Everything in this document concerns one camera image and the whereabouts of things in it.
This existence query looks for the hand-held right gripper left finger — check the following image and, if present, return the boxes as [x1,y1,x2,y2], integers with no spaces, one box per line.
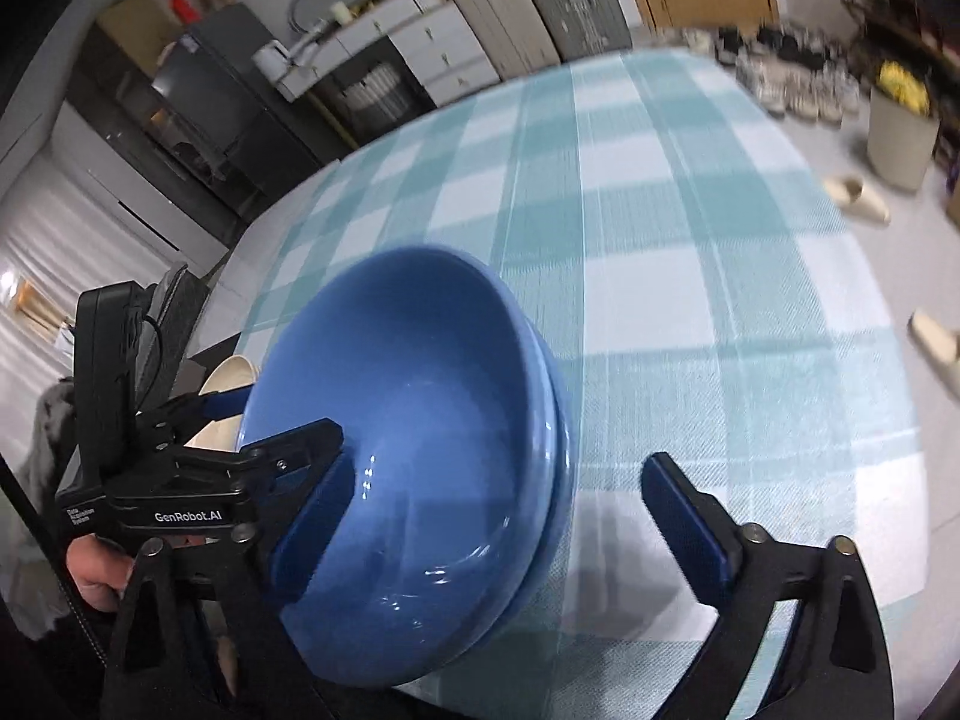
[101,457,355,720]

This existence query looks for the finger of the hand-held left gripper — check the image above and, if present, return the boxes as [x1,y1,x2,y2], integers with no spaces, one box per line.
[165,420,346,500]
[139,388,252,440]

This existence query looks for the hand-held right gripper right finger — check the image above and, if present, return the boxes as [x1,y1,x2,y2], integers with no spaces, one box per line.
[643,452,897,720]

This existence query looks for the cream plate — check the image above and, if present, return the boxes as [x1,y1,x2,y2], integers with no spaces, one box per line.
[196,355,260,455]

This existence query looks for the dark blue bowl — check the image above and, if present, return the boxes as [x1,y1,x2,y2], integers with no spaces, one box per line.
[238,244,557,691]
[480,319,580,642]

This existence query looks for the person's left hand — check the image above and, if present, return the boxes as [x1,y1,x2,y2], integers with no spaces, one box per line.
[67,536,136,605]

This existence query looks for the white curtains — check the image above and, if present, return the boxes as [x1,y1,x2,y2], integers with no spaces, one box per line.
[0,225,83,391]

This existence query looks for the teal checked tablecloth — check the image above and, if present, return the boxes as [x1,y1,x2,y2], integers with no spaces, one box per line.
[217,45,935,720]

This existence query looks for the dark glass wardrobe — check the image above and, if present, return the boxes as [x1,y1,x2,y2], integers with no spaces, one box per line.
[67,22,248,226]

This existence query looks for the beige slipper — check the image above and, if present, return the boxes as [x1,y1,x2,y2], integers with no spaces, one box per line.
[823,176,892,224]
[907,310,960,385]

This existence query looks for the grey fridge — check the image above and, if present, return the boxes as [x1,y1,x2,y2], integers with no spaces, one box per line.
[150,2,342,203]

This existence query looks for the woven laundry basket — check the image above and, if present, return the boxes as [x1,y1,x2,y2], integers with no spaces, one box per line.
[330,64,421,128]

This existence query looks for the white kettle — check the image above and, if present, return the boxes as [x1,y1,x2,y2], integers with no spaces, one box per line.
[251,40,293,83]

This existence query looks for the white dressing table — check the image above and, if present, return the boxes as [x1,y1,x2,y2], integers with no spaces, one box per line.
[274,0,451,102]

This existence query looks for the white drawer unit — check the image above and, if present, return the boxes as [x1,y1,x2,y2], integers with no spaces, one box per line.
[390,0,502,107]

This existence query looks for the beige trash bin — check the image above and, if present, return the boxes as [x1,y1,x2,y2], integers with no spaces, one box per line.
[866,82,940,192]

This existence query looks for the pile of shoes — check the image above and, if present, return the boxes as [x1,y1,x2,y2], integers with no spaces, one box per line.
[679,22,863,125]

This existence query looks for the beige suitcase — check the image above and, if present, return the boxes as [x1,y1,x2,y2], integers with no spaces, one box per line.
[439,0,562,80]

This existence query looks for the yellow bag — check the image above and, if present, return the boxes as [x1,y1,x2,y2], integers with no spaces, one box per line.
[877,60,931,110]

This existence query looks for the silver suitcase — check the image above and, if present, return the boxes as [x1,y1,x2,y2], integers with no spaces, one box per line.
[506,0,635,65]

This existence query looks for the shoe rack with shoes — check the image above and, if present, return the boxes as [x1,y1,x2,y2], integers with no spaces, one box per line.
[825,0,960,83]

